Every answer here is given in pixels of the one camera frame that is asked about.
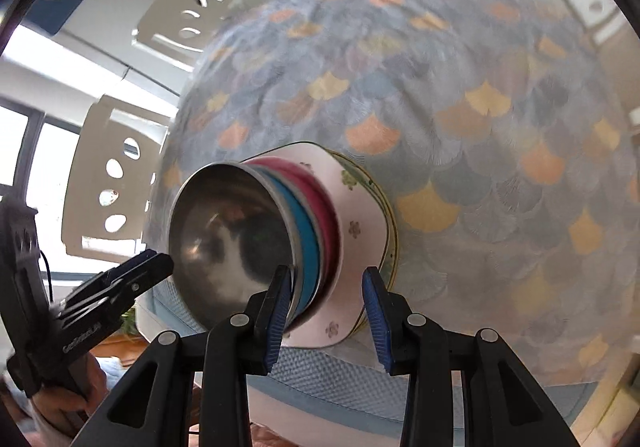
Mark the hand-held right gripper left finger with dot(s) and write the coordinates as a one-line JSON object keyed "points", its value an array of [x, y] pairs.
{"points": [[277, 317]]}

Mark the scale-patterned fluffy mat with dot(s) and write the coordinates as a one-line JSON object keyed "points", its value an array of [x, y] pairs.
{"points": [[450, 102]]}

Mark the green plant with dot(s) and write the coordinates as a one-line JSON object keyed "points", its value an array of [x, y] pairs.
{"points": [[129, 322]]}

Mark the person's left hand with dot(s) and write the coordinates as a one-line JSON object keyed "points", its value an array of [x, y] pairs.
{"points": [[60, 407]]}

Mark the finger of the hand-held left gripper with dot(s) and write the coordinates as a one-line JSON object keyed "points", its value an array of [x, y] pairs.
{"points": [[150, 274], [135, 263]]}

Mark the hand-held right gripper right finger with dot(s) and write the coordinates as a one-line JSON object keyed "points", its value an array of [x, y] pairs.
{"points": [[375, 322]]}

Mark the blue steel bowl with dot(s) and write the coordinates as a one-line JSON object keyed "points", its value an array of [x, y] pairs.
{"points": [[225, 247]]}

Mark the red steel bowl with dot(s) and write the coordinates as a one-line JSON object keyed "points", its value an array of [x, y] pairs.
{"points": [[324, 247]]}

